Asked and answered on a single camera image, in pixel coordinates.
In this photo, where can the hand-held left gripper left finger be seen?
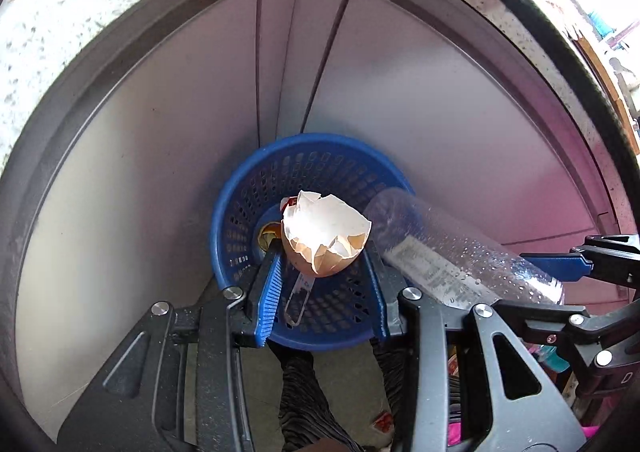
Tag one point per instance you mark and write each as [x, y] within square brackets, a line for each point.
[267, 297]

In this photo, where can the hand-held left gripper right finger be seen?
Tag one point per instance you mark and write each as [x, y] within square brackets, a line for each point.
[375, 292]

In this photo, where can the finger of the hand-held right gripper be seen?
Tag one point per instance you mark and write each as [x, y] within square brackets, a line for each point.
[550, 324]
[550, 266]

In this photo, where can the clear plastic bottle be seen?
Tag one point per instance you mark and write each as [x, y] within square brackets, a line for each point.
[450, 252]

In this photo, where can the broken eggshell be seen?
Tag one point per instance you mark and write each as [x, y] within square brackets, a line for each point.
[320, 227]

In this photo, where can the red snack bag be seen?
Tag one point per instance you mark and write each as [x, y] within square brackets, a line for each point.
[286, 204]

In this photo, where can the blue plastic basket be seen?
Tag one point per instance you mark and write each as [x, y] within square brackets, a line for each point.
[310, 167]

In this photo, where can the striped dark trousers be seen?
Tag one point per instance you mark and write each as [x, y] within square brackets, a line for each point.
[305, 397]

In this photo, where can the small red wrapper scrap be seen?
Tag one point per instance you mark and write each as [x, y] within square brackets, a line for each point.
[384, 421]

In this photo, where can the grey cabinet door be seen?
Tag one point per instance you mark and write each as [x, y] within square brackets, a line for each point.
[150, 132]
[450, 107]

